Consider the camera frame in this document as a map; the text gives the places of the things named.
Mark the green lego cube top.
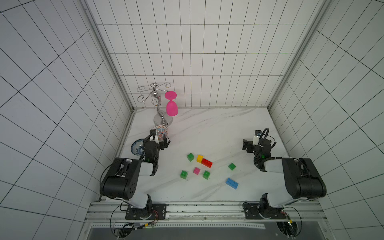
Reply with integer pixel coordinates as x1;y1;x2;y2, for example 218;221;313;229
187;153;195;162

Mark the green lego cube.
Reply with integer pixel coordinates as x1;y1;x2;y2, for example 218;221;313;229
180;171;188;180
187;153;195;162
228;163;236;171
203;171;211;180

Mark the yellow lego cube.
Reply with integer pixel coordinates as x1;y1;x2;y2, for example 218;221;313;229
197;155;204;163

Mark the red long lego brick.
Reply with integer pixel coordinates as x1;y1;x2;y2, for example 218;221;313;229
201;159;213;168

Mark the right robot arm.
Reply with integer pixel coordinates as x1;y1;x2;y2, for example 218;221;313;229
242;137;327;213

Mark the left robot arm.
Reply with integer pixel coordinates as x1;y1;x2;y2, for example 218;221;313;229
100;130;170;214

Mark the blue long lego brick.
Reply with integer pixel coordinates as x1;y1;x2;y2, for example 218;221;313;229
226;178;239;190

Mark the pink lego cube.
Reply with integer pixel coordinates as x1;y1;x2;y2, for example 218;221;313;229
193;167;201;175

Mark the blue patterned small plate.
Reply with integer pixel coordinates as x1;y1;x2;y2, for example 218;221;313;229
131;139;144;156

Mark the red patterned small bowl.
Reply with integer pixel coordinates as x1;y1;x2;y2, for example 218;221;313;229
153;125;169;139

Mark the silver glass hanger stand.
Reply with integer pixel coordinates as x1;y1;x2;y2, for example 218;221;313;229
137;82;173;127

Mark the pink plastic wine glass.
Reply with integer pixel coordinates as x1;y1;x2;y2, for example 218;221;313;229
165;91;179;117

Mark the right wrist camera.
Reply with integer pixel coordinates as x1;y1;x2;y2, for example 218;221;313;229
253;130;262;146

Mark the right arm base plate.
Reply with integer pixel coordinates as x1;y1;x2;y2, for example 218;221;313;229
242;202;286;220

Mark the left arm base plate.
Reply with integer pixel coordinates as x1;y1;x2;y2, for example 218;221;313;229
125;204;167;221

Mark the aluminium rail frame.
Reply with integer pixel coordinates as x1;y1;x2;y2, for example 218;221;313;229
85;202;330;232

